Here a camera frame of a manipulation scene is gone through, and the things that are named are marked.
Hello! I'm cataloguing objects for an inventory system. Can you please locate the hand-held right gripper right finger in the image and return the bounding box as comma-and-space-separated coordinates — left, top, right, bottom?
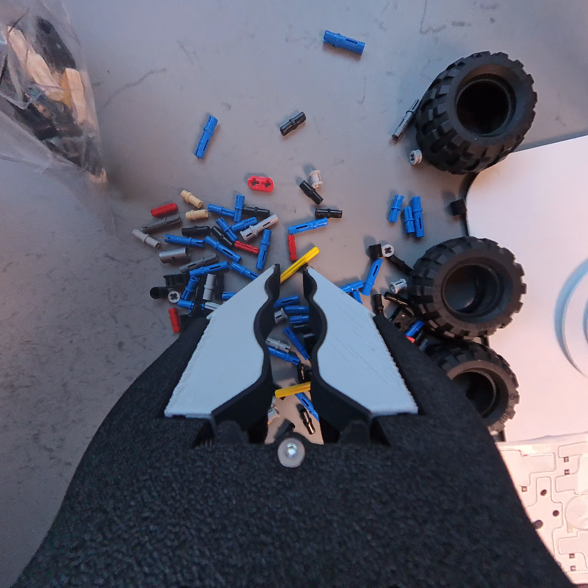
303, 267, 420, 417

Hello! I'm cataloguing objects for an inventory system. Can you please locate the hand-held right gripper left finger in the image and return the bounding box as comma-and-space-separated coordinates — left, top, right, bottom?
165, 266, 281, 420

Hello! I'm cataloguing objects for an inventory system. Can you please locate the black toy tire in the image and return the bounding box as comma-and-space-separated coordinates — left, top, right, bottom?
428, 342, 521, 431
407, 236, 527, 339
416, 51, 538, 175

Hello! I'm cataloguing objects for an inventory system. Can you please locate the pile of small toy parts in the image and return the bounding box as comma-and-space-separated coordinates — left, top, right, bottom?
132, 189, 428, 434

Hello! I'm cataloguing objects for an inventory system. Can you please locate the clear plastic bag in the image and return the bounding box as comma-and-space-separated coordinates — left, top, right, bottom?
0, 9, 109, 184

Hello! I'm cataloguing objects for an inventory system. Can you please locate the grey desk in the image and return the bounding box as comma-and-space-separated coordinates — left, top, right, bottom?
0, 0, 588, 588

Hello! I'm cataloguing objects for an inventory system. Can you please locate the white booklet stand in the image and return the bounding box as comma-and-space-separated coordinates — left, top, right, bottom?
460, 134, 588, 442

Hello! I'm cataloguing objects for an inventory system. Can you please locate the blue toy pin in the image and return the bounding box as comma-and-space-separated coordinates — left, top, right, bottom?
193, 114, 219, 159
323, 31, 365, 56

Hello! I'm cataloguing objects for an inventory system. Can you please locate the white sticker sheet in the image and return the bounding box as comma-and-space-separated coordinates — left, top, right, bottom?
496, 437, 588, 575

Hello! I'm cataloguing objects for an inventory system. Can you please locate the grey toy pin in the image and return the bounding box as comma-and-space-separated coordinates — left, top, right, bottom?
393, 100, 420, 140

